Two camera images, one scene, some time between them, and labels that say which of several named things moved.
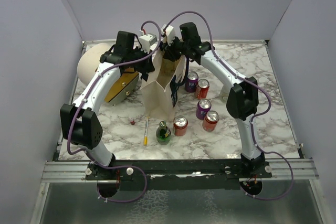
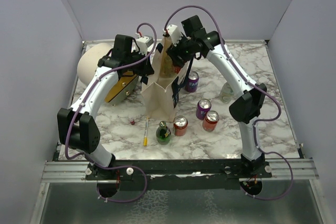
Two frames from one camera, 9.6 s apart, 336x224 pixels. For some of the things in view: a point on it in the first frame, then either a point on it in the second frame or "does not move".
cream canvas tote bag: [159, 91] does not move
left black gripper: [147, 67] does not move
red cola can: [202, 88] -> [177, 69]
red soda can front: [180, 124] does not move
